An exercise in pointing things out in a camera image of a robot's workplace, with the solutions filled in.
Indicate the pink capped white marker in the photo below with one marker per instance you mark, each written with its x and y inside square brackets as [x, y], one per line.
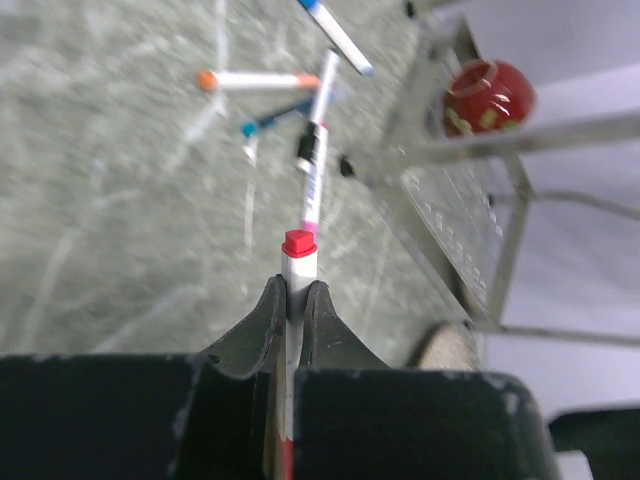
[314, 184]

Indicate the small red bowl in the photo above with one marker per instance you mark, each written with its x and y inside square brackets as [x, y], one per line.
[487, 96]

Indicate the red capped white marker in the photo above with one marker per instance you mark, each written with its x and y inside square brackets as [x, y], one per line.
[299, 270]

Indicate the orange capped white marker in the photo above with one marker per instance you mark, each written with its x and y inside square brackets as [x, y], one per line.
[217, 81]

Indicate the black capped white marker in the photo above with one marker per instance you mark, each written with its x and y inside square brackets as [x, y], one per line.
[309, 137]

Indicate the dark blue pen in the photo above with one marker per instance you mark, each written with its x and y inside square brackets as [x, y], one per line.
[266, 121]

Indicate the speckled grey plate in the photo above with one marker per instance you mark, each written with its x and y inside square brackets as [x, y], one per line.
[446, 346]

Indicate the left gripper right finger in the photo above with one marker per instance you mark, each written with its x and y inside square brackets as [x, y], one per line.
[328, 343]

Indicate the steel dish rack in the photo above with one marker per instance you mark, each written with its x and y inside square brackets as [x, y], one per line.
[460, 207]

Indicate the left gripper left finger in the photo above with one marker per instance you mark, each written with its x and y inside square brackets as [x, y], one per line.
[253, 344]

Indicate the blue capped white marker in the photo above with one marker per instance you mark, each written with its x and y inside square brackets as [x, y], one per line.
[337, 35]

